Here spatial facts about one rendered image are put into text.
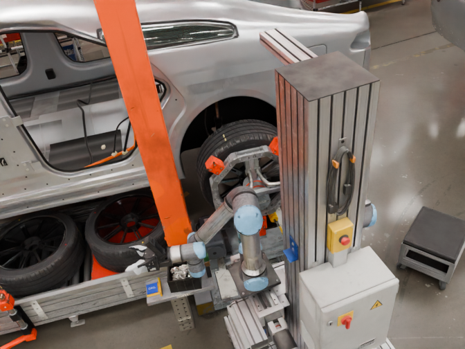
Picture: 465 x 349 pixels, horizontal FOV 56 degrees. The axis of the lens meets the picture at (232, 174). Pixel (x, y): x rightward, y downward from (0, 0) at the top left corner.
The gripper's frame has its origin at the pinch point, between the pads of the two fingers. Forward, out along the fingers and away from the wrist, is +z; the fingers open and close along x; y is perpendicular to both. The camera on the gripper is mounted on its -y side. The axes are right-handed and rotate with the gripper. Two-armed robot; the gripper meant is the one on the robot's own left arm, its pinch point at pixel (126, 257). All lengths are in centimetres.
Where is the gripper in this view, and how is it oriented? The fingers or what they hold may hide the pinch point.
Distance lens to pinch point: 204.1
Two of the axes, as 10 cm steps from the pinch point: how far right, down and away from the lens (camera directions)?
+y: 1.2, 8.4, 5.3
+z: -9.9, 1.5, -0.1
